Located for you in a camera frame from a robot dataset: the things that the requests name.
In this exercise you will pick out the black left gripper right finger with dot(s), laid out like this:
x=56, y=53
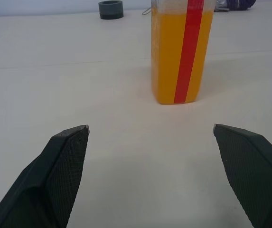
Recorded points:
x=256, y=175

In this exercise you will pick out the clear orange juice bottle red stripe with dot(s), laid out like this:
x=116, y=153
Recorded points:
x=166, y=59

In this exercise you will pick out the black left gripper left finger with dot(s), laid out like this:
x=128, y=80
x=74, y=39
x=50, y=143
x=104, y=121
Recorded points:
x=55, y=180

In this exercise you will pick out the folded silver and purple umbrella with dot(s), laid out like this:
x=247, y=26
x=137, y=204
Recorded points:
x=241, y=4

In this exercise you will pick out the dark grey round tape roll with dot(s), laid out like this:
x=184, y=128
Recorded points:
x=110, y=9

